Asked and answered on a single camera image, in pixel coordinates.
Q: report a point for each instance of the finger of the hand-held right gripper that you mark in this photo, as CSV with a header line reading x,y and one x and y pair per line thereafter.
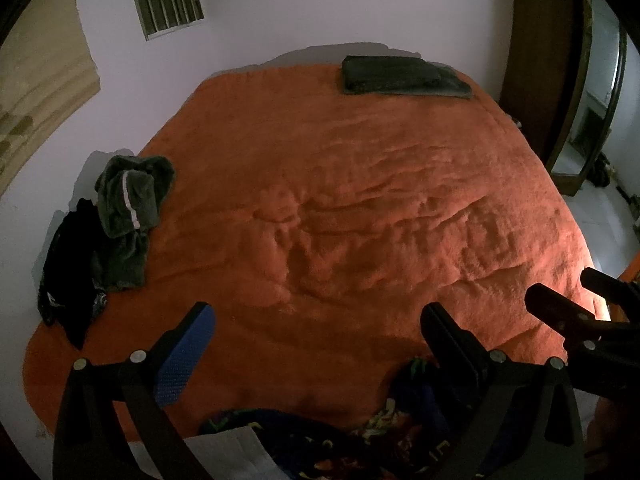
x,y
615,292
560,310

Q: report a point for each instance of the dark shoes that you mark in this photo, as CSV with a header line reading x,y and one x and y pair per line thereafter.
x,y
600,170

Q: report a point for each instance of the folded grey garment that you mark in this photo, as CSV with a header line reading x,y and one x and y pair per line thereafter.
x,y
457,87

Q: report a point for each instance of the dark colourful printed cloth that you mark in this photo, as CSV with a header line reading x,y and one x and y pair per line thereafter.
x,y
320,440

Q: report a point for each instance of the crumpled grey-green garment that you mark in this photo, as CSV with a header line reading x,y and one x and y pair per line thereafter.
x,y
125,200

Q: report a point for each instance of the folded dark green garment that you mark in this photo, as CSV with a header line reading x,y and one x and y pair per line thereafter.
x,y
385,75

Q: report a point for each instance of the beige striped curtain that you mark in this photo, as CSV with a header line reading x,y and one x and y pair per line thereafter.
x,y
40,95

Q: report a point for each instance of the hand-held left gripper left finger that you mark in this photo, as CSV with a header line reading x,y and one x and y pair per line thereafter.
x,y
187,355

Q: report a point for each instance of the arched mirror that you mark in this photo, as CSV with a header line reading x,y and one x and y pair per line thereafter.
x,y
585,125

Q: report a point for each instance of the white sheet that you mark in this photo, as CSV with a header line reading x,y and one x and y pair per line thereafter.
x,y
225,452

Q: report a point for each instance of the black garment with white print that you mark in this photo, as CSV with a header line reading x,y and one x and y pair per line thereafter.
x,y
70,270

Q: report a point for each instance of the brown wooden wardrobe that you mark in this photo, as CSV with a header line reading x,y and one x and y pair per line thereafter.
x,y
540,60

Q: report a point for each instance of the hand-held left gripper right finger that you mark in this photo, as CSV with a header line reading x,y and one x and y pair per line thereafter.
x,y
450,340

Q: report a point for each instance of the orange fleece blanket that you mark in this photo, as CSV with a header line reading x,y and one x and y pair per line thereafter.
x,y
325,185

